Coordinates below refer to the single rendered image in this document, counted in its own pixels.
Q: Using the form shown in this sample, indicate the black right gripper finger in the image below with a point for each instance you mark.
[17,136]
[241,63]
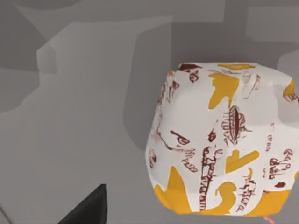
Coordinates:
[93,207]

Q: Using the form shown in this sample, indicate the white and yellow printed box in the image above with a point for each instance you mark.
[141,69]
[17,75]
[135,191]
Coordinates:
[219,140]

